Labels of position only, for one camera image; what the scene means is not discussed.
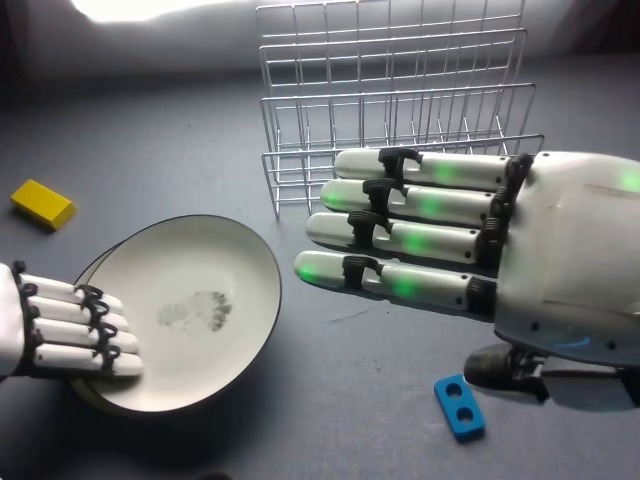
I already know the silver wire dish rack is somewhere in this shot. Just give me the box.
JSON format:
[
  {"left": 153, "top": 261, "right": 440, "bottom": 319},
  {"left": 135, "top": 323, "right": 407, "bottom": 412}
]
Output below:
[{"left": 255, "top": 0, "right": 546, "bottom": 221}]

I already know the yellow block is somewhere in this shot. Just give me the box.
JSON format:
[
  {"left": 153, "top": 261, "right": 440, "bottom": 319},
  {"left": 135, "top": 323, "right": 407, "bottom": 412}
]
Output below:
[{"left": 10, "top": 179, "right": 77, "bottom": 234}]

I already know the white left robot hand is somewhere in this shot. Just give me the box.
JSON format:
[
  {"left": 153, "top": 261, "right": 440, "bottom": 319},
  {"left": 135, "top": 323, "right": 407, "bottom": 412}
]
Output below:
[{"left": 0, "top": 259, "right": 146, "bottom": 382}]

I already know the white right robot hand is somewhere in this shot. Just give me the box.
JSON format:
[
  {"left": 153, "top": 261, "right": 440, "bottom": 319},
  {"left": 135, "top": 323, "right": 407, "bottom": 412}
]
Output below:
[{"left": 292, "top": 147, "right": 640, "bottom": 415}]

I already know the blue block with two holes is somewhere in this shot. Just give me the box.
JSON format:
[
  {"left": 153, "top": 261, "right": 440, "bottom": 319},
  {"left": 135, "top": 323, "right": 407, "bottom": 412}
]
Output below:
[{"left": 433, "top": 373, "right": 487, "bottom": 444}]

